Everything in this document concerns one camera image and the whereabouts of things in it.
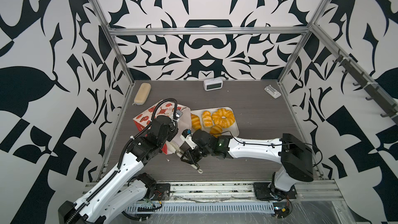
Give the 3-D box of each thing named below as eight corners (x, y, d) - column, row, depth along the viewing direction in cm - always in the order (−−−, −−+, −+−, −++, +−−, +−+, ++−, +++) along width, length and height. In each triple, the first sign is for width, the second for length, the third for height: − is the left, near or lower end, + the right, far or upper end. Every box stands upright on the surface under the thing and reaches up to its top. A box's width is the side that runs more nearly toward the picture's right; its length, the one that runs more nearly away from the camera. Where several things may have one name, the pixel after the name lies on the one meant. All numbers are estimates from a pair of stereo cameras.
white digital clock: (205, 91, 115) (205, 85, 110) (203, 85, 119) (203, 79, 114) (222, 89, 117) (223, 83, 112) (220, 82, 121) (221, 77, 116)
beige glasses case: (135, 105, 107) (133, 102, 104) (141, 86, 119) (140, 82, 116) (146, 105, 108) (145, 102, 104) (151, 86, 119) (150, 82, 116)
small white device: (274, 99, 114) (276, 96, 111) (263, 89, 119) (265, 87, 117) (279, 96, 115) (281, 93, 113) (268, 87, 121) (270, 84, 119)
